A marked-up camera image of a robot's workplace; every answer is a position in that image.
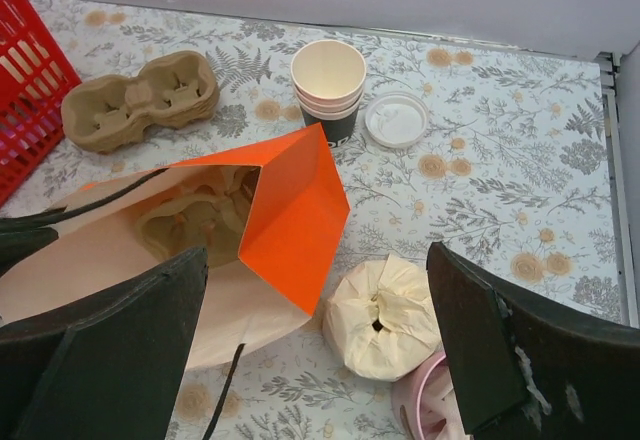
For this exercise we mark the pink cup holder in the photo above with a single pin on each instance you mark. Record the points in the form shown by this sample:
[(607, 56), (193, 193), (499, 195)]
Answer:
[(424, 402)]

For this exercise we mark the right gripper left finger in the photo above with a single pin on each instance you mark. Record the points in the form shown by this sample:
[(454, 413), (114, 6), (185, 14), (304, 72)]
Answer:
[(107, 366)]

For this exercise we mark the napkin filled paper tub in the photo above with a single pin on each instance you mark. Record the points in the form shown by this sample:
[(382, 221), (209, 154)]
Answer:
[(380, 320)]

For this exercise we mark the stack of paper cups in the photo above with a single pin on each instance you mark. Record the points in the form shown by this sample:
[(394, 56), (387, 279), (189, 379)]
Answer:
[(328, 78)]

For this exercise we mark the red plastic basket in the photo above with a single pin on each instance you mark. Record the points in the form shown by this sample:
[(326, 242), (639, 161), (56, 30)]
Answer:
[(35, 78)]

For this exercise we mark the orange paper bag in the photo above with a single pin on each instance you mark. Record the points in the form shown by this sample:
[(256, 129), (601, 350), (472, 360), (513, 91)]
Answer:
[(294, 227)]

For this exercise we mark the floral table mat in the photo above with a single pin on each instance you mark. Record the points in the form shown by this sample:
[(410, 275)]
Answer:
[(512, 172)]

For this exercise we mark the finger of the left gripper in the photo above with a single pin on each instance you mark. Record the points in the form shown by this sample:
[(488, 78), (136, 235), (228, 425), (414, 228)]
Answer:
[(23, 236)]

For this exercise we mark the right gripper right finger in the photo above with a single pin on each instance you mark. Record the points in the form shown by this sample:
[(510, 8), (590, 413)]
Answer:
[(527, 367)]

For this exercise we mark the cardboard cup carrier stack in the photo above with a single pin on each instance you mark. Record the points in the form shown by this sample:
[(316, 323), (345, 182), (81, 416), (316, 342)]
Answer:
[(106, 113)]

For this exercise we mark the single cardboard cup carrier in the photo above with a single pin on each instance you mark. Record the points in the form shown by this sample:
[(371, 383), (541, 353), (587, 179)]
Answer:
[(209, 209)]

